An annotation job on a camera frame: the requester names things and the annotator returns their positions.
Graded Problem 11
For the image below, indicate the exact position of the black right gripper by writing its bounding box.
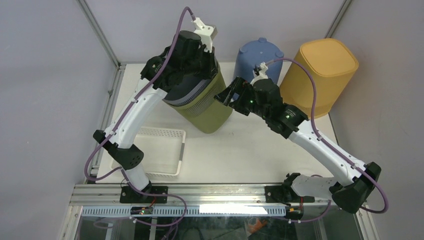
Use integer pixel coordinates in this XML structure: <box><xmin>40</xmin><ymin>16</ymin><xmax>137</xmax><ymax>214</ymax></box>
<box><xmin>213</xmin><ymin>76</ymin><xmax>270</xmax><ymax>120</ymax></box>

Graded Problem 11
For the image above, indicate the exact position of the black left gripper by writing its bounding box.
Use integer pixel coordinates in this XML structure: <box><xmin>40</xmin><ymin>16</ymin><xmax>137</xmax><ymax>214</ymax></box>
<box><xmin>181</xmin><ymin>43</ymin><xmax>218</xmax><ymax>80</ymax></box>

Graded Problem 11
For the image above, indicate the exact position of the olive green ribbed basket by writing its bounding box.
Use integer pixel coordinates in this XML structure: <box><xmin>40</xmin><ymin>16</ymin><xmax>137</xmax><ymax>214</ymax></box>
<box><xmin>166</xmin><ymin>65</ymin><xmax>232</xmax><ymax>134</ymax></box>

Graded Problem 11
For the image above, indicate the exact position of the blue plastic bucket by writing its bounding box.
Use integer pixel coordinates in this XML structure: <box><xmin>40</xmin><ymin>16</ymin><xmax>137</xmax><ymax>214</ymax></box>
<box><xmin>232</xmin><ymin>37</ymin><xmax>285</xmax><ymax>82</ymax></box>

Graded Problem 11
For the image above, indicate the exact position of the yellow ribbed basket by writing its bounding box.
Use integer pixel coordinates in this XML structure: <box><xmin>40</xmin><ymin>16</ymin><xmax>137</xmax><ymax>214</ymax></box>
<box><xmin>279</xmin><ymin>38</ymin><xmax>359</xmax><ymax>118</ymax></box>

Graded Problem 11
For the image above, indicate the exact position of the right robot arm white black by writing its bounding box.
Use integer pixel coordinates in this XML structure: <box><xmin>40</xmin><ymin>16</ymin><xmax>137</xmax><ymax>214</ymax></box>
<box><xmin>214</xmin><ymin>77</ymin><xmax>382</xmax><ymax>214</ymax></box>

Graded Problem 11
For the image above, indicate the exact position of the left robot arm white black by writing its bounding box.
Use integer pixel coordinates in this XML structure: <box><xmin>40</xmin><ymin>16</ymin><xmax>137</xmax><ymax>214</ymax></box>
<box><xmin>93</xmin><ymin>29</ymin><xmax>218</xmax><ymax>203</ymax></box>

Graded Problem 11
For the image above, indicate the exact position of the dark grey inner basket liner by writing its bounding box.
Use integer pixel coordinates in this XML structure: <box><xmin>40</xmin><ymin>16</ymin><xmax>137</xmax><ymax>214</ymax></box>
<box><xmin>163</xmin><ymin>75</ymin><xmax>212</xmax><ymax>107</ymax></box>

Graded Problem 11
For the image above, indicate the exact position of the white perforated plastic tray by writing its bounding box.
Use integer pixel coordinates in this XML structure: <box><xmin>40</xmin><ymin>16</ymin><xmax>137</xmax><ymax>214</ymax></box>
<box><xmin>110</xmin><ymin>126</ymin><xmax>187</xmax><ymax>181</ymax></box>

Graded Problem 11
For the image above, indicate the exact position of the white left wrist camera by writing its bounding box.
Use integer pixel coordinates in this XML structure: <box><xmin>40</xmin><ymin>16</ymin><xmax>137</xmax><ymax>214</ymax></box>
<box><xmin>192</xmin><ymin>17</ymin><xmax>218</xmax><ymax>53</ymax></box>

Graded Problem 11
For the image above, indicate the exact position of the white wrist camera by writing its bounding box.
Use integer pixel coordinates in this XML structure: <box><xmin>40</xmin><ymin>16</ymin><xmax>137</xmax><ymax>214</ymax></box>
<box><xmin>250</xmin><ymin>62</ymin><xmax>269</xmax><ymax>86</ymax></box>
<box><xmin>192</xmin><ymin>17</ymin><xmax>218</xmax><ymax>53</ymax></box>

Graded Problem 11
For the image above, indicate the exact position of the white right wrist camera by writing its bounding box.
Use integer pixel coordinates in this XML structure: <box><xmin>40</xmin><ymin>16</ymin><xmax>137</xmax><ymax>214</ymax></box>
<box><xmin>250</xmin><ymin>62</ymin><xmax>269</xmax><ymax>86</ymax></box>

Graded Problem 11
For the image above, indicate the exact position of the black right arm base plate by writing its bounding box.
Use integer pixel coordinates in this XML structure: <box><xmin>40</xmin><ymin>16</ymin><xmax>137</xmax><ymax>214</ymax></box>
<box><xmin>264</xmin><ymin>185</ymin><xmax>315</xmax><ymax>204</ymax></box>

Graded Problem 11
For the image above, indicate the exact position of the white slotted cable duct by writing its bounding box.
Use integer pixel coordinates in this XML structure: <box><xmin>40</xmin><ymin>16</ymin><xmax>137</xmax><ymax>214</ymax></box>
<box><xmin>81</xmin><ymin>203</ymin><xmax>286</xmax><ymax>218</ymax></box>

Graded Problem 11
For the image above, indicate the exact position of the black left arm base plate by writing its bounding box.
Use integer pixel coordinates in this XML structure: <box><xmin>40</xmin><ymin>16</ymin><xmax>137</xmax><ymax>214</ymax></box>
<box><xmin>119</xmin><ymin>185</ymin><xmax>169</xmax><ymax>204</ymax></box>

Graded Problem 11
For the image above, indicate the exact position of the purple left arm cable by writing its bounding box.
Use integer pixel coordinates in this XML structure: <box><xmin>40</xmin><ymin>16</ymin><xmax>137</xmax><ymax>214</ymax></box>
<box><xmin>83</xmin><ymin>6</ymin><xmax>196</xmax><ymax>182</ymax></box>

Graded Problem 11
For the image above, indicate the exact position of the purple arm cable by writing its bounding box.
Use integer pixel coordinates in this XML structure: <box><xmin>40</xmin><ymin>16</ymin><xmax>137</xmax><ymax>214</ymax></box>
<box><xmin>264</xmin><ymin>57</ymin><xmax>389</xmax><ymax>214</ymax></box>
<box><xmin>83</xmin><ymin>6</ymin><xmax>196</xmax><ymax>182</ymax></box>

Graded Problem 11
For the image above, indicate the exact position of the aluminium frame rail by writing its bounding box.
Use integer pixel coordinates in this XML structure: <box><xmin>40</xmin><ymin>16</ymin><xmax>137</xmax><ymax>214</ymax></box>
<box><xmin>69</xmin><ymin>182</ymin><xmax>367</xmax><ymax>207</ymax></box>

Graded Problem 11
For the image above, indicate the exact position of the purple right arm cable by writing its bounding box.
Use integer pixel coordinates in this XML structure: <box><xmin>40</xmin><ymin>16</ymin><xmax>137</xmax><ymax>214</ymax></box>
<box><xmin>264</xmin><ymin>57</ymin><xmax>389</xmax><ymax>214</ymax></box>

